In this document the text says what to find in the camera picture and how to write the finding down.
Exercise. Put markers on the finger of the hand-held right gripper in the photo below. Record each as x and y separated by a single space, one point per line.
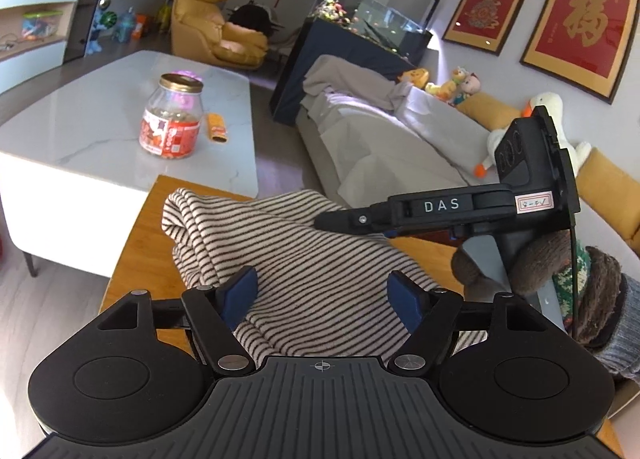
355 220

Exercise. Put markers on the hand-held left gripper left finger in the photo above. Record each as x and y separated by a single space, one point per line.
241 291

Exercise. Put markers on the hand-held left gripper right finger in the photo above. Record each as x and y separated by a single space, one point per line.
405 300

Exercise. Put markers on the striped long-sleeve shirt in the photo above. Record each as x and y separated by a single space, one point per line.
310 259

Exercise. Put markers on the person's right forearm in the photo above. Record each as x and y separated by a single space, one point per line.
625 334

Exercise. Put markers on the person's right hand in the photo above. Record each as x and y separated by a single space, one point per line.
542 264

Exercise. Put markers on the small yellow cushion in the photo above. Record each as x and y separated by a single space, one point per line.
492 111

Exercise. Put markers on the white goose plush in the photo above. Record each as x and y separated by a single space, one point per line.
550 101

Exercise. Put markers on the large yellow cushion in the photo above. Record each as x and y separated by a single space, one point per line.
610 184

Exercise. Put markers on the grey sofa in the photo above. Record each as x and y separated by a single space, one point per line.
400 139

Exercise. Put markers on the pink-faced plush doll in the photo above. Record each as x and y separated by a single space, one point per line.
469 86

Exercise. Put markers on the yellow plush doll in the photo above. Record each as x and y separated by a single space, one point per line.
445 86

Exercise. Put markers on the beige blanket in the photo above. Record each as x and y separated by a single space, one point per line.
350 79

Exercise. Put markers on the yellow plush toy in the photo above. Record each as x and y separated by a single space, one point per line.
414 78

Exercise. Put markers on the framed red calligraphy picture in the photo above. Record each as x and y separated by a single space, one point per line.
585 24

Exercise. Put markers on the orange snack packet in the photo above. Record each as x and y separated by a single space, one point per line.
217 128

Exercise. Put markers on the glass jar red label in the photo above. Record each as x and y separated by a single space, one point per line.
170 124

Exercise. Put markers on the glass fish tank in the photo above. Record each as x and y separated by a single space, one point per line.
375 19

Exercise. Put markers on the white coffee table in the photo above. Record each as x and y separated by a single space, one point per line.
75 139

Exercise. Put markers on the black chair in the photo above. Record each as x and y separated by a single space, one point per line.
252 19

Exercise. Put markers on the yellow armchair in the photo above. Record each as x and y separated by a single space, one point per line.
200 19

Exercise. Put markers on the orange box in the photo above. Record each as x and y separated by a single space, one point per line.
141 25

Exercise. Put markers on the blue water bottle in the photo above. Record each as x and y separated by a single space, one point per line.
126 26

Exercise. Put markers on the blue toy figure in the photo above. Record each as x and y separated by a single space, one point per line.
95 34

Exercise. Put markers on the watermelon ball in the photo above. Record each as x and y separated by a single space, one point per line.
110 18

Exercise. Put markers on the clear box green lid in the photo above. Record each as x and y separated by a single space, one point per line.
42 24

